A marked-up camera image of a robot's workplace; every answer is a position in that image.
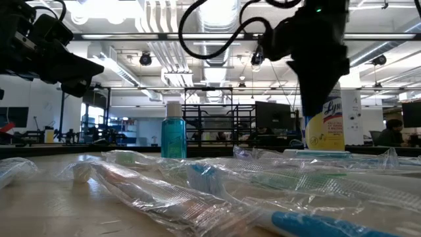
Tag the teal toothbrush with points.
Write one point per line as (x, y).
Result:
(315, 153)

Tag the orange toothbrush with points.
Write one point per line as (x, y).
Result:
(148, 197)

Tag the yellow blue wipes canister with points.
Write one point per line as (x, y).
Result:
(329, 131)

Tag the black monitor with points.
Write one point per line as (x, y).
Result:
(412, 115)
(16, 116)
(273, 118)

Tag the green toothbrush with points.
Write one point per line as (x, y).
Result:
(296, 181)
(123, 158)

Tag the silver ventilation duct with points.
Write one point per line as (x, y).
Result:
(215, 75)

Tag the small white-capped tube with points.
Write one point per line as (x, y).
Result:
(81, 172)

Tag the person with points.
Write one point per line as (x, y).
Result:
(391, 133)

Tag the teal mouthwash bottle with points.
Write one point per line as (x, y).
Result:
(173, 135)

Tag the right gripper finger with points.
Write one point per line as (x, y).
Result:
(315, 85)

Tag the clear toothbrush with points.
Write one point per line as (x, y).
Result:
(230, 164)

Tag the black shelf rack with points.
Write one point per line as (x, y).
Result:
(217, 125)

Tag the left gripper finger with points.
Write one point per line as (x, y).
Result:
(70, 58)
(72, 74)

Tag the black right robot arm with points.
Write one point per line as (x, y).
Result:
(329, 6)

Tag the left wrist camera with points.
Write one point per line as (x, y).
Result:
(54, 29)

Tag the black ceiling spot lamp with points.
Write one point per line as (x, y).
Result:
(257, 58)
(380, 60)
(145, 59)

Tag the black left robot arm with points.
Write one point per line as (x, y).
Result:
(13, 16)

